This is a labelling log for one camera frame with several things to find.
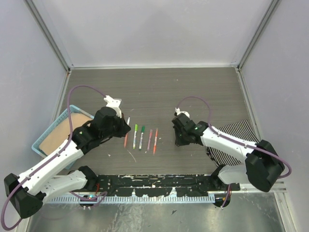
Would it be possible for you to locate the striped black white cloth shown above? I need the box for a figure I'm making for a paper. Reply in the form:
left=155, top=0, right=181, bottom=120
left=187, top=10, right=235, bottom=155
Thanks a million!
left=201, top=120, right=258, bottom=166

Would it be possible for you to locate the white marker green end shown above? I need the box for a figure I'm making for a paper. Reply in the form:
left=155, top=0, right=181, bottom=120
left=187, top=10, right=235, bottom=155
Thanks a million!
left=139, top=125, right=145, bottom=151

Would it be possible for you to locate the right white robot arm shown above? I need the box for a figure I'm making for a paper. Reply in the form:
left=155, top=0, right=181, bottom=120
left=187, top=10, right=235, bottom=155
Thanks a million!
left=172, top=112, right=285, bottom=192

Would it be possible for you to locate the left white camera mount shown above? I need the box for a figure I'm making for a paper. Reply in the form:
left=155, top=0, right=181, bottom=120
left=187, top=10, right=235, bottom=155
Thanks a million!
left=103, top=95, right=123, bottom=118

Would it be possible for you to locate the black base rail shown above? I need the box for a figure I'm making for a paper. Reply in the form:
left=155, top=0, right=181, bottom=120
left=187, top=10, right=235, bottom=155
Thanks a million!
left=69, top=173, right=241, bottom=197

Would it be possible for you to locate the orange white marker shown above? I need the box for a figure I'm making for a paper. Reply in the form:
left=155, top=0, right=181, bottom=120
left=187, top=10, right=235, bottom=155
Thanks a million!
left=153, top=128, right=158, bottom=155

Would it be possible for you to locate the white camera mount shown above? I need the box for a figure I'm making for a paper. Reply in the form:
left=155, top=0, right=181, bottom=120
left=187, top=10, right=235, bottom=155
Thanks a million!
left=103, top=95, right=123, bottom=118
left=174, top=108, right=190, bottom=118

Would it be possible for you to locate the white marker lime end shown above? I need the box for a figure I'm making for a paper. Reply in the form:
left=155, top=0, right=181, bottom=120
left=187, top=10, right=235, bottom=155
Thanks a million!
left=132, top=124, right=138, bottom=149

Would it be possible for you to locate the pink highlighter pen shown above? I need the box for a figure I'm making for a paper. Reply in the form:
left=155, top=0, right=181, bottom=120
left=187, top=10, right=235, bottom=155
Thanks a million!
left=147, top=129, right=153, bottom=152

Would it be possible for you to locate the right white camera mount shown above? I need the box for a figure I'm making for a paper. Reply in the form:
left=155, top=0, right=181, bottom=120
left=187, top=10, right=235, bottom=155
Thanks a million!
left=174, top=108, right=190, bottom=118

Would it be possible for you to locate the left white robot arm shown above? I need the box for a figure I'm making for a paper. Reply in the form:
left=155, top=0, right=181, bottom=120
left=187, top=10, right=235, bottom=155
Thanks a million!
left=4, top=106, right=131, bottom=219

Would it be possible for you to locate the orange slim pen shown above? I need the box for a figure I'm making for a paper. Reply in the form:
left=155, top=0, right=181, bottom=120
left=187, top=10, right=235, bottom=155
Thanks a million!
left=124, top=133, right=128, bottom=148

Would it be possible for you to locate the light blue plastic basket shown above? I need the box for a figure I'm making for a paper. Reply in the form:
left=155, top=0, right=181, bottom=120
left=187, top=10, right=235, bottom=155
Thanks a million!
left=31, top=105, right=94, bottom=158

